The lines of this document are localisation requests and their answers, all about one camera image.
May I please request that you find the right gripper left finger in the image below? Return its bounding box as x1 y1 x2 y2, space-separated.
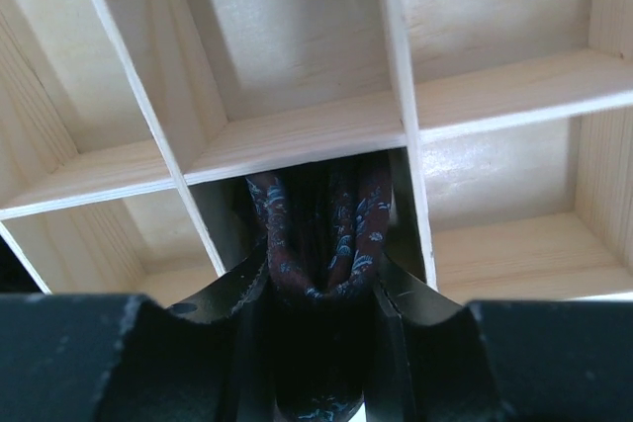
98 245 275 421

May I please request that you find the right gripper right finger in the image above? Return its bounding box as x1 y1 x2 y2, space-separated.
365 150 504 421

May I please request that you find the brown floral tie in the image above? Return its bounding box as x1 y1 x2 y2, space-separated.
245 151 393 421

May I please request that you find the wooden compartment box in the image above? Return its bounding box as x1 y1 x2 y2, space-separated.
1 0 632 305

